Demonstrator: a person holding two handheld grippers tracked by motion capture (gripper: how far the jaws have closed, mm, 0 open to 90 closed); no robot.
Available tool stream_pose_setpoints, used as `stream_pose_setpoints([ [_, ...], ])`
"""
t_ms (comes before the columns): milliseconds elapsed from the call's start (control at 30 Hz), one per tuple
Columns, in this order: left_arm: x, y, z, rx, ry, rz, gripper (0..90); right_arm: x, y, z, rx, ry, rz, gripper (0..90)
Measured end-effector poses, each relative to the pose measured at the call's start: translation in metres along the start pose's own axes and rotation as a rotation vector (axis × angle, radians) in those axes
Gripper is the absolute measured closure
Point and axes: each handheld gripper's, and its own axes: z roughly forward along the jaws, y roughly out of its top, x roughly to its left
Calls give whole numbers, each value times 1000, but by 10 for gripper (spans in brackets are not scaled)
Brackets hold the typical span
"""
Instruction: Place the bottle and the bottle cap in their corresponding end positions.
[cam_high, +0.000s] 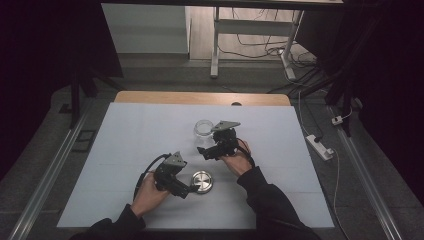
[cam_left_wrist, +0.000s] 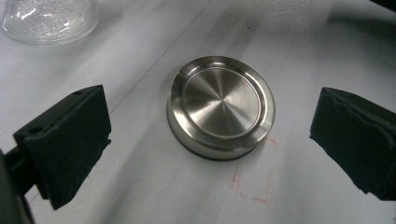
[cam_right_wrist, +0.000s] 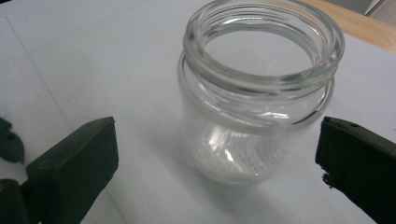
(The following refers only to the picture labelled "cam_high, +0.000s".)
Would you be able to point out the white table cover sheet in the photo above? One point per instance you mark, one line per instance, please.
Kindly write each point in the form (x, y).
(133, 140)

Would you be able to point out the black curtain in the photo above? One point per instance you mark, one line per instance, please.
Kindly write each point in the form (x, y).
(393, 100)
(40, 66)

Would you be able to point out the person's right hand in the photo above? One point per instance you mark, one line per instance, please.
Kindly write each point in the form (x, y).
(238, 163)

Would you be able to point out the clear glass jar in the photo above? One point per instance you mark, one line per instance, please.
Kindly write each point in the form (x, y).
(203, 129)

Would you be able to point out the white power strip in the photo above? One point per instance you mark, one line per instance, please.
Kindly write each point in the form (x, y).
(319, 146)

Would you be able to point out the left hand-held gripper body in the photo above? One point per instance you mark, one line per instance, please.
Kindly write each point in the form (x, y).
(168, 171)

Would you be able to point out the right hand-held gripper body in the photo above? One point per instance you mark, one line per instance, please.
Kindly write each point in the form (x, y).
(225, 140)

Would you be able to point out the round steel jar lid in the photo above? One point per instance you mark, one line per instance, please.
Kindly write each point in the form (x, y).
(202, 182)

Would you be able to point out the small white adapter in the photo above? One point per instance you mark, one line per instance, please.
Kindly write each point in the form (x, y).
(337, 120)

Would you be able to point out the white desk frame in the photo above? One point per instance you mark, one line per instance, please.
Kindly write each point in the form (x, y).
(253, 27)

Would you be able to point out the person's left hand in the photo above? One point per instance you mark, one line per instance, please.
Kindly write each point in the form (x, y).
(148, 196)

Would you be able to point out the black rectangular floor frame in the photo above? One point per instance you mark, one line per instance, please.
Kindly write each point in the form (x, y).
(85, 140)

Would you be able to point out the metal floor rail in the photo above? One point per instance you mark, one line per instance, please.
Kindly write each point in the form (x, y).
(366, 180)
(50, 173)

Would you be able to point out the dark metal stand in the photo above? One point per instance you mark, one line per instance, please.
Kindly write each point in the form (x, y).
(76, 100)
(343, 86)

